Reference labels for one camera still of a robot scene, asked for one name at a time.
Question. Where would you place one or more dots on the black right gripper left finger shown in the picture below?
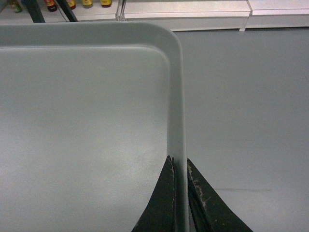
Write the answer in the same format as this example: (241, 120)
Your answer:
(160, 212)

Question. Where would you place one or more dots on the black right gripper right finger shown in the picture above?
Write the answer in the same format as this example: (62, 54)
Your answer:
(209, 211)

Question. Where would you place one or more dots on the grey rectangular serving tray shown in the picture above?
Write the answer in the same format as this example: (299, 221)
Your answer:
(89, 111)

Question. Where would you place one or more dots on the white lower shelf board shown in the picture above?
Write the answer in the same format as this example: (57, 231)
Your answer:
(176, 15)

